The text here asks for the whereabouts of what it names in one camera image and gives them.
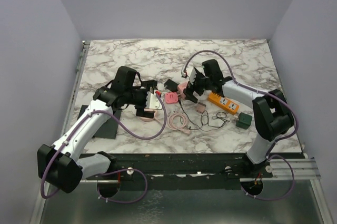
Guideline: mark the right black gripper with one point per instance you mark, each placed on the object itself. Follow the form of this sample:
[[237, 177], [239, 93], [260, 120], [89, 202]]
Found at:
[[189, 90]]

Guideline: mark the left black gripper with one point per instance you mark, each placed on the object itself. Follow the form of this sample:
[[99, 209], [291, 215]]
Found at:
[[149, 86]]

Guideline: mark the pink cube socket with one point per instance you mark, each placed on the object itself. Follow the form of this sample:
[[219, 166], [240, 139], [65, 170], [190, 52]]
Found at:
[[180, 89]]

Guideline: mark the orange power strip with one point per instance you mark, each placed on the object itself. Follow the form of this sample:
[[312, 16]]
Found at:
[[224, 103]]

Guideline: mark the pink round power hub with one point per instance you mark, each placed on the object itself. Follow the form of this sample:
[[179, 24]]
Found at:
[[146, 119]]

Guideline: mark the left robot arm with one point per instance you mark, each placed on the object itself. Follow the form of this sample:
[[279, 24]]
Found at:
[[60, 164]]

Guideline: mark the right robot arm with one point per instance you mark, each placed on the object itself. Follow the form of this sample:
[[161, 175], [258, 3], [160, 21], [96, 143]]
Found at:
[[272, 115]]

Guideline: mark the coral pink square charger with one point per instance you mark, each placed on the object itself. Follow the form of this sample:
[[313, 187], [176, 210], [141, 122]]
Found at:
[[171, 98]]

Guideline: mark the black power adapter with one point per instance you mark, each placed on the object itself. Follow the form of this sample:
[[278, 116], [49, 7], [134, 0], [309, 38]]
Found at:
[[171, 85]]

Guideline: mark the dusty pink small charger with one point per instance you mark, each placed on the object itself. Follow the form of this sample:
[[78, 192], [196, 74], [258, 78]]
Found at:
[[200, 107]]

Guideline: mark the black foam mat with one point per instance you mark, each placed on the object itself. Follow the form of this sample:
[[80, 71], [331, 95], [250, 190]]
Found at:
[[109, 129]]

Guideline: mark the green cube socket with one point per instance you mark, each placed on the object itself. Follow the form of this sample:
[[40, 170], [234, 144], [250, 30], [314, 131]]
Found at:
[[243, 121]]

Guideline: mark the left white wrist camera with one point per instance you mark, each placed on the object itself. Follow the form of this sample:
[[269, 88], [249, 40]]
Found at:
[[153, 102]]

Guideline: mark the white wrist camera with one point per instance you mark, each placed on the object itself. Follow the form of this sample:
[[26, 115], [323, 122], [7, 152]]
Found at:
[[193, 76], [153, 102]]

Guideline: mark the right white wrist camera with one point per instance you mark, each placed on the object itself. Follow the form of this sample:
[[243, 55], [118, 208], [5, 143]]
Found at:
[[193, 76]]

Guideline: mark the black mounting base rail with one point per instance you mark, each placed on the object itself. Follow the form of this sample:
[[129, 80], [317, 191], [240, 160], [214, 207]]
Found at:
[[199, 170]]

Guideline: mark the aluminium frame rail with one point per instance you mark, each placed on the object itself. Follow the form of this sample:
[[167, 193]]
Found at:
[[296, 200]]

